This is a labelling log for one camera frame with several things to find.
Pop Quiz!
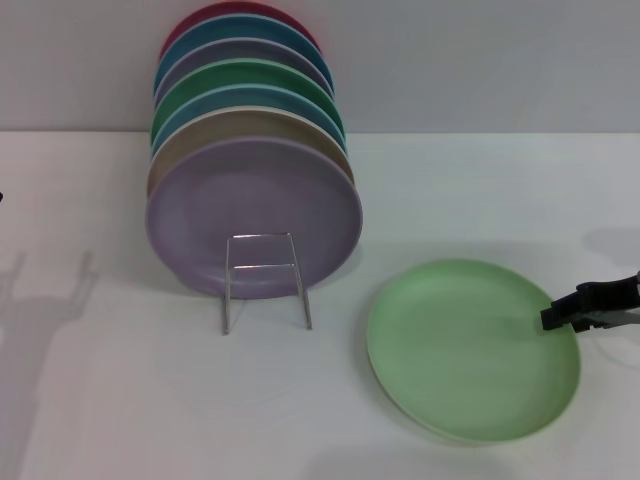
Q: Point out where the light green plate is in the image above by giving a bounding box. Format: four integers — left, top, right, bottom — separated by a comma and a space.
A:
366, 257, 586, 445

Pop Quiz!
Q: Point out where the beige plate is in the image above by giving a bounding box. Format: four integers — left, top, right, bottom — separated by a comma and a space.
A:
145, 105, 357, 201

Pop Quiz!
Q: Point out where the light blue plate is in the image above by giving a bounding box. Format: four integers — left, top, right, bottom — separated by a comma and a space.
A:
149, 83, 349, 156

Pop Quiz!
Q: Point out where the lavender plate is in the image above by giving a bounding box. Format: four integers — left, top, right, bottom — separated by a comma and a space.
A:
144, 137, 364, 301

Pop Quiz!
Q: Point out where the dark green plate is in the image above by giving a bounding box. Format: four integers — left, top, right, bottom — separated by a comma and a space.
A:
149, 58, 346, 136

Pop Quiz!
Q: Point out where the dark teal plate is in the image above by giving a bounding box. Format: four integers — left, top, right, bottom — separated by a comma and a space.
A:
152, 13, 335, 96

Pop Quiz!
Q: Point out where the grey purple plate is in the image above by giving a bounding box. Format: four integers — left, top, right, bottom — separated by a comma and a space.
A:
152, 37, 336, 109

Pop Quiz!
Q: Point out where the maroon red plate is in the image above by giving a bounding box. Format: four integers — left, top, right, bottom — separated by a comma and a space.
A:
158, 1, 324, 64

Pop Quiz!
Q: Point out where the metal wire plate rack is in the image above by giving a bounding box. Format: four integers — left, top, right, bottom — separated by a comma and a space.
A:
221, 230, 314, 335

